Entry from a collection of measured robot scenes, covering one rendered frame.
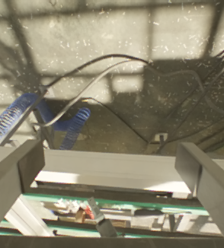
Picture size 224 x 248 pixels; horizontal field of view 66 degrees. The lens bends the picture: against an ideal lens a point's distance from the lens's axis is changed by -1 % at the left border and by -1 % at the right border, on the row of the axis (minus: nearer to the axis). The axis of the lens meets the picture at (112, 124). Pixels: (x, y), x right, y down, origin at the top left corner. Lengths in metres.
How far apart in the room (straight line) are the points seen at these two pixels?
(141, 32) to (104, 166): 0.92
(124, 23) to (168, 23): 0.25
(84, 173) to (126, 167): 0.10
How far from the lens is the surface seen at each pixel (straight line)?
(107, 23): 1.19
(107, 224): 0.63
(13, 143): 1.11
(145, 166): 0.44
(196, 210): 0.73
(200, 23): 1.23
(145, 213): 0.69
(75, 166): 0.45
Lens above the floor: 1.16
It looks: 49 degrees down
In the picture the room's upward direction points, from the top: 169 degrees counter-clockwise
